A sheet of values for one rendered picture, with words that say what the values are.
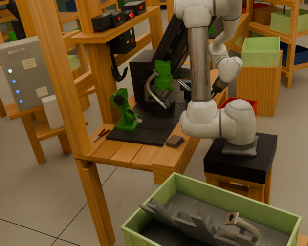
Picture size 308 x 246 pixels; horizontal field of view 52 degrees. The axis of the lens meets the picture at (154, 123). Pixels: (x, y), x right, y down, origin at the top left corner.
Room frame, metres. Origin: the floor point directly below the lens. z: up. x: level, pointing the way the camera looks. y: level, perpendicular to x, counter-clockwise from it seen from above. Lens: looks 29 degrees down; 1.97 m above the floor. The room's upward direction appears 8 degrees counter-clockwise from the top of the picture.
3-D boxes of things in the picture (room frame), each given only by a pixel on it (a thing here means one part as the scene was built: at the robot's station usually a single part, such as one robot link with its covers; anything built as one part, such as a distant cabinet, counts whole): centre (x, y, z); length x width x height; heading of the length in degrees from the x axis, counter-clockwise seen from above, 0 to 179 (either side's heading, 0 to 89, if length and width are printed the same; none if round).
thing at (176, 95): (2.23, -0.10, 0.89); 1.10 x 0.42 x 0.02; 154
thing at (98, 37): (2.35, 0.13, 1.52); 0.90 x 0.25 x 0.04; 154
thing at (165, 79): (2.14, -0.12, 1.17); 0.13 x 0.12 x 0.20; 154
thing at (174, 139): (1.64, -0.11, 0.91); 0.10 x 0.08 x 0.03; 141
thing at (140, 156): (2.23, -0.10, 0.44); 1.49 x 0.70 x 0.88; 154
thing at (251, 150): (1.47, -0.47, 0.97); 0.22 x 0.18 x 0.06; 157
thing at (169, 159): (2.11, -0.35, 0.82); 1.50 x 0.14 x 0.15; 154
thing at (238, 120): (1.45, -0.45, 1.11); 0.18 x 0.16 x 0.22; 77
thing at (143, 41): (2.40, 0.23, 1.23); 1.30 x 0.05 x 0.09; 154
